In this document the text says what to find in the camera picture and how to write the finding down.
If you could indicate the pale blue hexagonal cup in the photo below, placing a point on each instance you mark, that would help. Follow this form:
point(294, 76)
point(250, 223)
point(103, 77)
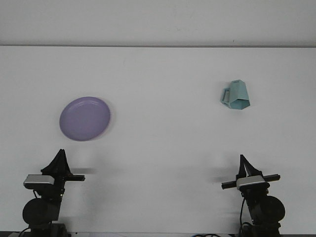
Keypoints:
point(238, 92)

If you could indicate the pale purple round plate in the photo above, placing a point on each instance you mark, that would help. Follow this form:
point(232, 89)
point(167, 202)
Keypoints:
point(84, 119)

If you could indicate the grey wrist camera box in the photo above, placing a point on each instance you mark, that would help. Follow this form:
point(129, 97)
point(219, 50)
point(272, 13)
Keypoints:
point(37, 181)
point(251, 182)

